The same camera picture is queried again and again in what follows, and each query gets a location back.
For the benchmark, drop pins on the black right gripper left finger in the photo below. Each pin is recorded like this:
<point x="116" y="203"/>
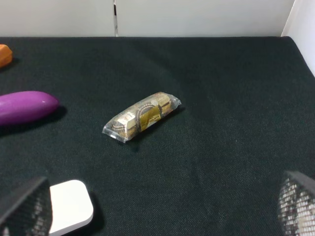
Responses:
<point x="27" y="210"/>

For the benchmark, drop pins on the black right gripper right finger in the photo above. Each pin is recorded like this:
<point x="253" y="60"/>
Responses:
<point x="296" y="204"/>

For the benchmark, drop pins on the white rounded flat box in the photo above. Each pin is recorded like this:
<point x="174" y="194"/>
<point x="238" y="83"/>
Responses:
<point x="72" y="207"/>

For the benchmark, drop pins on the purple toy eggplant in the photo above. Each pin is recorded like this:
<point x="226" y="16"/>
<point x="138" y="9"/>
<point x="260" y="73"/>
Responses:
<point x="26" y="106"/>

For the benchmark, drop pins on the wrapped snack bar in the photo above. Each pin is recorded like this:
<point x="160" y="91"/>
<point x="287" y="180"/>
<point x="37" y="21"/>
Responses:
<point x="140" y="116"/>

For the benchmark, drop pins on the orange toy waffle slice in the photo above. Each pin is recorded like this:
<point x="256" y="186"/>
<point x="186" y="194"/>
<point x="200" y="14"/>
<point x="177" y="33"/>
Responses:
<point x="6" y="55"/>

